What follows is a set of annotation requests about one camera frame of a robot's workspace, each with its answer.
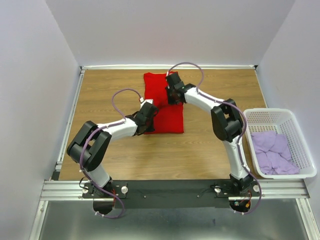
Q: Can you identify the white plastic laundry basket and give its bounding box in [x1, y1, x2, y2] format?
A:
[243, 108, 317, 179]

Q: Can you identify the red t-shirt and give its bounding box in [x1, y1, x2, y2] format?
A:
[143, 72, 184, 134]

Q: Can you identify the aluminium frame rail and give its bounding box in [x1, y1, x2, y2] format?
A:
[40, 179, 310, 201]

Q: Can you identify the lavender t-shirt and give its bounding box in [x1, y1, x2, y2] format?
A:
[250, 131, 300, 175]

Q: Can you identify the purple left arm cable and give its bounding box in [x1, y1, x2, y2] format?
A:
[79, 88, 144, 219]

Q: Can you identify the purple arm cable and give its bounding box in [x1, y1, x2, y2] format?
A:
[79, 88, 144, 219]
[165, 62, 263, 216]

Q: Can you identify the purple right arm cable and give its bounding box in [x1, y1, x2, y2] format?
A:
[165, 62, 263, 216]

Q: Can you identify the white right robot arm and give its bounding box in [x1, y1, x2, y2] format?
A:
[165, 82, 253, 196]

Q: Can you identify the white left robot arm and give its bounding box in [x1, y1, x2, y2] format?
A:
[66, 114, 154, 198]

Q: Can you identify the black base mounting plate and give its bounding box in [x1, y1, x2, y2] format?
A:
[80, 179, 260, 210]

